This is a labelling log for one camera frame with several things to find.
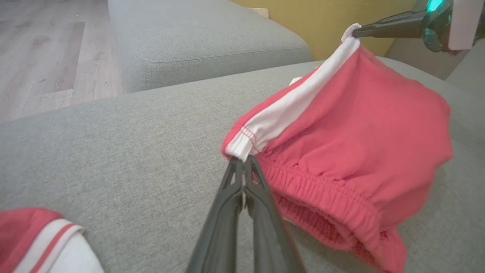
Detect red basketball jersey number 23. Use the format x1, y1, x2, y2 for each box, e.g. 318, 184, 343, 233
0, 208, 105, 273

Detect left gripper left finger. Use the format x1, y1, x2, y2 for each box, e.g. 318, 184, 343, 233
186, 157, 244, 273

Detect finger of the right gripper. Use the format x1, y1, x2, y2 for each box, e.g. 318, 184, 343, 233
353, 11, 428, 36
354, 24, 425, 38

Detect grey fabric sofa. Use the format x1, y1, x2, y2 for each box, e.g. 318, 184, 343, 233
0, 57, 485, 273

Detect red shorts white side stripe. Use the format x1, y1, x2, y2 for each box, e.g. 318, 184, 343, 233
222, 24, 454, 273

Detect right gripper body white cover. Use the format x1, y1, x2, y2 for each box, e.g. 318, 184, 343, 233
422, 0, 485, 52

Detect small grey sofa cushion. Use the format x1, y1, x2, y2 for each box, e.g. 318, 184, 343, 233
107, 0, 313, 94

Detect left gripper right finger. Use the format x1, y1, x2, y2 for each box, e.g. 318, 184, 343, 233
244, 155, 305, 273

